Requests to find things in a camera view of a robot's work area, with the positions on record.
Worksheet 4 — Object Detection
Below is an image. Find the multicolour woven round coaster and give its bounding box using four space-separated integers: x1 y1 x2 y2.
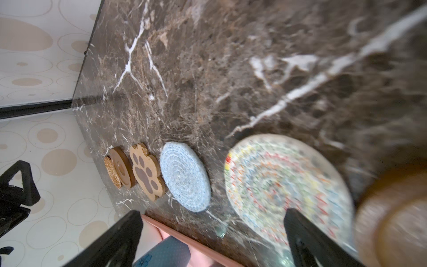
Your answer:
224 134 354 250

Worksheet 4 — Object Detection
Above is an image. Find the dark brown wooden coaster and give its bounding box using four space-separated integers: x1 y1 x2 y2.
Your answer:
109 147 136 190

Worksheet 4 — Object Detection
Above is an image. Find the black corner frame post left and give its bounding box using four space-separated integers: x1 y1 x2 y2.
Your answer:
0 95 104 120

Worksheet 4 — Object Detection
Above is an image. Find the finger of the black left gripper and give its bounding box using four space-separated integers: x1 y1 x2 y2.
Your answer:
1 160 41 206
1 206 30 237

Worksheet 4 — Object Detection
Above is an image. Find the cork paw print coaster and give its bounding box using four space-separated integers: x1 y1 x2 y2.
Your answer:
130 143 166 201

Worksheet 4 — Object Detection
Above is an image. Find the pink rectangular tray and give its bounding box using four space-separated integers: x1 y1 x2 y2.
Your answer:
133 215 242 267

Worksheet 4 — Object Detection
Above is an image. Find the blue floral mug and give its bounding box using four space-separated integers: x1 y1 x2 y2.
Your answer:
132 236 191 267

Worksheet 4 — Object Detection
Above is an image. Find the light blue woven coaster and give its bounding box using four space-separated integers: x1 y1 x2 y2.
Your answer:
160 142 211 212

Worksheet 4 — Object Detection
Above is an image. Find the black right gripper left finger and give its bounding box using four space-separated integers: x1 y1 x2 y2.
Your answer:
65 210 143 267

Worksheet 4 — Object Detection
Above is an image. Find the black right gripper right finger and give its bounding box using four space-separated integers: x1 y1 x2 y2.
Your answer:
284 209 363 267

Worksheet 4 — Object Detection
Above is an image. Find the brown wooden round coaster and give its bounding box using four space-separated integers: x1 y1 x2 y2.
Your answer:
354 164 427 267

